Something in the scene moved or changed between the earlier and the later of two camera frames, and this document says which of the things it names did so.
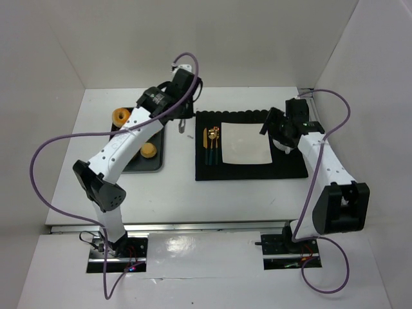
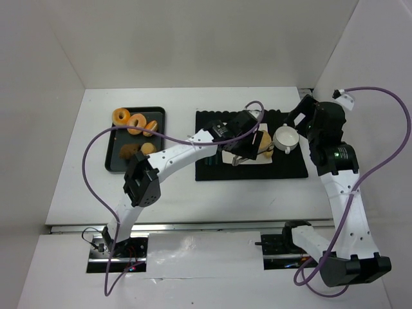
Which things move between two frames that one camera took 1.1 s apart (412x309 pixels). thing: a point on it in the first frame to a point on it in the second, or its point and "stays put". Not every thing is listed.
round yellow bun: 148,150 stays put
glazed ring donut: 116,119 stays put
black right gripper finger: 267,121 to 302,112
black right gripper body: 274,119 to 302,109
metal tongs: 181,129 to 236,159
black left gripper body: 183,115 to 254,145
